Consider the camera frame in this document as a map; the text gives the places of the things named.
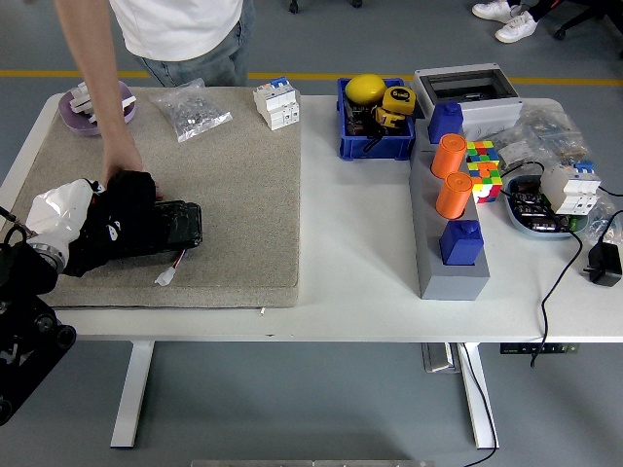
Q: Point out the grey-brown table mat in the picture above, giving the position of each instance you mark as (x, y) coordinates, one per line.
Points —
(233, 204)

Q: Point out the small clear bag white label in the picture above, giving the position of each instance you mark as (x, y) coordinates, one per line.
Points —
(516, 153)

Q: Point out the blue block with knob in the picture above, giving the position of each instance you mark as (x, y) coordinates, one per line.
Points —
(462, 245)
(445, 124)

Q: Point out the multicolour puzzle cube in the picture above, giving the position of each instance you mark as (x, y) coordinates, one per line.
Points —
(487, 182)

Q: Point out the white table leg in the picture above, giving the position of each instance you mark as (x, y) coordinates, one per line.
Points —
(479, 413)
(131, 399)

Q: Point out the person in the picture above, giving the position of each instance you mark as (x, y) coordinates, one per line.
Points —
(180, 29)

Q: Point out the white plastic clip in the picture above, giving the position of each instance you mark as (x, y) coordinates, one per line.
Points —
(129, 102)
(82, 104)
(82, 90)

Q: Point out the blue plastic bin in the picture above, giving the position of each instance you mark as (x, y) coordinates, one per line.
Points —
(377, 146)

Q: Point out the yellow round ball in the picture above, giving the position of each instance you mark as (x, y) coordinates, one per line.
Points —
(365, 88)

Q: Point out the grey electrical enclosure box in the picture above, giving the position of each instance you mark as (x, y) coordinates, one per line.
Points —
(491, 114)

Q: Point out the dark small parts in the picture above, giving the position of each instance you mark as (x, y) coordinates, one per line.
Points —
(357, 121)

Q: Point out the white sneaker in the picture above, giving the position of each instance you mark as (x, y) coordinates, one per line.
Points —
(515, 28)
(491, 10)

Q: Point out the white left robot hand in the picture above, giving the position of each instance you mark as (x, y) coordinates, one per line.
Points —
(58, 214)

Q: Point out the person's hand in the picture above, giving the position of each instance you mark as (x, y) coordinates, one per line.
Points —
(121, 158)

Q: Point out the orange cylinder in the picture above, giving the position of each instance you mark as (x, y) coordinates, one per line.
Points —
(448, 158)
(452, 197)

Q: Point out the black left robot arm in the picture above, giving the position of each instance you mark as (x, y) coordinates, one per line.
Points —
(24, 301)

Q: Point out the clear bag of parts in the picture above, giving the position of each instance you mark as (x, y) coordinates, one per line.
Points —
(550, 129)
(606, 214)

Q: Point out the person's forearm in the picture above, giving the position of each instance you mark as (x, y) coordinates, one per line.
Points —
(97, 73)

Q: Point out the grey shape holder base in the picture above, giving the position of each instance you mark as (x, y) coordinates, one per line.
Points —
(452, 282)

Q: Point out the light blue oval tray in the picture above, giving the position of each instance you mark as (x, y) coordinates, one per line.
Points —
(518, 221)

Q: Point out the purple oval tray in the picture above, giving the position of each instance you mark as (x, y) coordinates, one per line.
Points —
(73, 121)

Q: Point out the person's leg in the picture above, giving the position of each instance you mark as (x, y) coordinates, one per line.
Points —
(560, 6)

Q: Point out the white circuit breaker blue switch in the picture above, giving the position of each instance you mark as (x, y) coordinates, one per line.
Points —
(275, 104)
(569, 192)

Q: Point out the black glossy panel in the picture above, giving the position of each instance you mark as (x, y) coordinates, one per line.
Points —
(177, 224)

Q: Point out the grey metal box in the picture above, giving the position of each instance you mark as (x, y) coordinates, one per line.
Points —
(438, 357)

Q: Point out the clear bag of screws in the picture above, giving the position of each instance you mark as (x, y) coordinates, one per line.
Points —
(192, 109)

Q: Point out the yellow round tape measure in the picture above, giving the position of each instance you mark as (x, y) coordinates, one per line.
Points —
(400, 98)

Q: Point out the black chips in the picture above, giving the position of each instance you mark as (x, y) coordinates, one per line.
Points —
(533, 206)

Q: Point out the yellow black tape measure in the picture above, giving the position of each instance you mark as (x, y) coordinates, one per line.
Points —
(389, 119)

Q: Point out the black power adapter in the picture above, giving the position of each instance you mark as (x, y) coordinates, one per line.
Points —
(606, 265)

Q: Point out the black chair base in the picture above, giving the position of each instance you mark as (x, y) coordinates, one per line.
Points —
(589, 19)

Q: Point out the black table control panel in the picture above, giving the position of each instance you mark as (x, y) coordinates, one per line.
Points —
(535, 348)

